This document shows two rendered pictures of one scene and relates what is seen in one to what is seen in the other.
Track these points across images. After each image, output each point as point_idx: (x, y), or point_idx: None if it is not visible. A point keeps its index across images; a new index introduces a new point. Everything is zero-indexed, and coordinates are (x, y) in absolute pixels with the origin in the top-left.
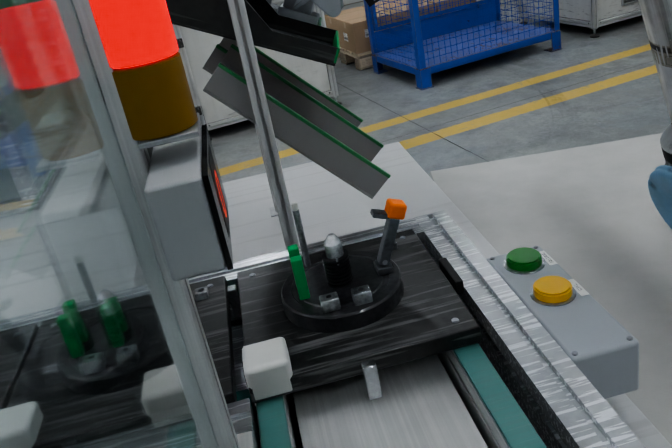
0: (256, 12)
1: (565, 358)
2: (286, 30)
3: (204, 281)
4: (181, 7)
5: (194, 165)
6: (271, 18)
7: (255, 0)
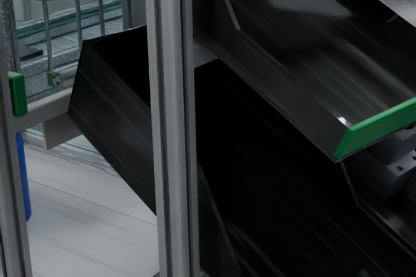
0: (223, 230)
1: None
2: (363, 237)
3: None
4: (129, 157)
5: None
6: (344, 204)
7: (327, 163)
